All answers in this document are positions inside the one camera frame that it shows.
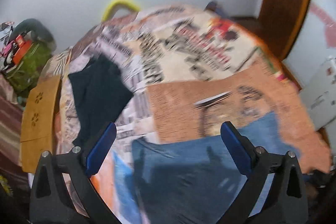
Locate blue denim jeans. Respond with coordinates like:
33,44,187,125
131,113,291,223

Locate striped maroon curtain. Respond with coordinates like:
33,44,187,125
1,76,28,183

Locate white cardboard box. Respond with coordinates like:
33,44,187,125
299,57,336,130

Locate dark navy folded garment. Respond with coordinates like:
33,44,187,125
69,55,133,147

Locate green bag with clutter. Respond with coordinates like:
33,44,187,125
0,18,57,98

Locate printed newspaper pattern blanket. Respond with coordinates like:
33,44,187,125
42,5,335,223

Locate yellow curved tube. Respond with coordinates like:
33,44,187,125
101,0,141,22

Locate brown wooden door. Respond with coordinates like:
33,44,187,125
233,0,315,62

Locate dark blue cloth behind bed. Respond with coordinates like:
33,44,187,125
205,1,231,19

